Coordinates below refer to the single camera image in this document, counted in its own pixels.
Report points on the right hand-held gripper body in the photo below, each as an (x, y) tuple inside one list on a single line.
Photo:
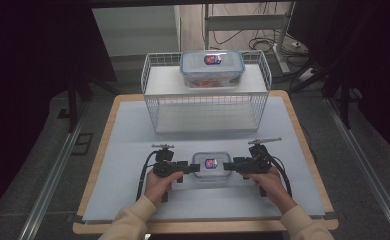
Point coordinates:
[(258, 163)]

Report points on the dark curtain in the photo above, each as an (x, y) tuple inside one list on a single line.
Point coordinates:
[(359, 56), (33, 60)]

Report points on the large clear food container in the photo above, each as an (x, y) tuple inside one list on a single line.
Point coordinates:
[(203, 71)]

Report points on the metal floor rail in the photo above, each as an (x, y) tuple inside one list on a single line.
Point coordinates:
[(49, 180), (366, 160)]

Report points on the white power strip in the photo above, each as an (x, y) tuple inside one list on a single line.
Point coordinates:
[(305, 74)]

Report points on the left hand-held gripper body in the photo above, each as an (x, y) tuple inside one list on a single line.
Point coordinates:
[(164, 168)]

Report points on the person's right hand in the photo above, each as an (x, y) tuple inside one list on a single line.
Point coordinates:
[(273, 186)]

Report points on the wooden table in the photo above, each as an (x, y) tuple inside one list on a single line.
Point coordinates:
[(94, 166)]

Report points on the small clear food container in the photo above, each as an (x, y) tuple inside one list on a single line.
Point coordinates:
[(211, 175)]

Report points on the grey metal stand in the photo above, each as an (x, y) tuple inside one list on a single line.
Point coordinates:
[(243, 22)]

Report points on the person's left hand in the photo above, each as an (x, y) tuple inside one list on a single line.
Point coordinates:
[(158, 188)]

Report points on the pale blue table mat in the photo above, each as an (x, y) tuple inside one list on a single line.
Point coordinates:
[(123, 160)]

